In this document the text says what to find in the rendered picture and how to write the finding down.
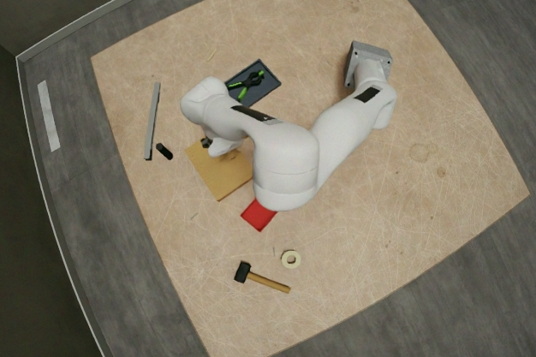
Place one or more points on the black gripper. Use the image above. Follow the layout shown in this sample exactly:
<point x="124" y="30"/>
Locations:
<point x="206" y="142"/>

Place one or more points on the red shallow tray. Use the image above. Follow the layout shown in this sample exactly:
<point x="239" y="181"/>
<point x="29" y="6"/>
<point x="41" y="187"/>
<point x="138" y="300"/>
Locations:
<point x="258" y="216"/>

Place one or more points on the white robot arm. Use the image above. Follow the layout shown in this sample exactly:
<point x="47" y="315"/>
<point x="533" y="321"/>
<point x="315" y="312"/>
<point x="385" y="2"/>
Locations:
<point x="291" y="164"/>

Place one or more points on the black-headed mallet with wooden handle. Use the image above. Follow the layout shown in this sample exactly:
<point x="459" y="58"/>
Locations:
<point x="243" y="273"/>

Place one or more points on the tan wood-grain board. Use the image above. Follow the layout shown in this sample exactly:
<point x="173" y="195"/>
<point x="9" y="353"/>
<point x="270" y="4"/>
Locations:
<point x="220" y="175"/>

